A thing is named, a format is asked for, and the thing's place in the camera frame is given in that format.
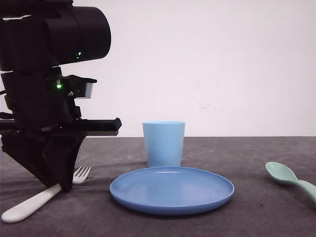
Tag light blue plastic cup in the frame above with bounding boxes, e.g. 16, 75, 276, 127
142, 121, 185, 167

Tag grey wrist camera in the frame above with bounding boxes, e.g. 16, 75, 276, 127
63, 75, 97, 99

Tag mint green plastic spoon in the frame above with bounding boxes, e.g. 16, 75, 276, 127
265, 161, 316, 203

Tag white plastic fork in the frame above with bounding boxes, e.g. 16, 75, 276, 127
1, 166, 91, 224

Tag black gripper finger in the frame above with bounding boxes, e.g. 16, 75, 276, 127
42, 135, 85, 193
1, 134, 60, 187

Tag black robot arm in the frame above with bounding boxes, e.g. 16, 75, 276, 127
0, 0, 121, 192

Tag blue plastic plate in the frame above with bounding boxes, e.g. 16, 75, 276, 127
110, 167, 235, 216

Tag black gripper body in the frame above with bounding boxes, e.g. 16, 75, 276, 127
0, 67, 121, 136

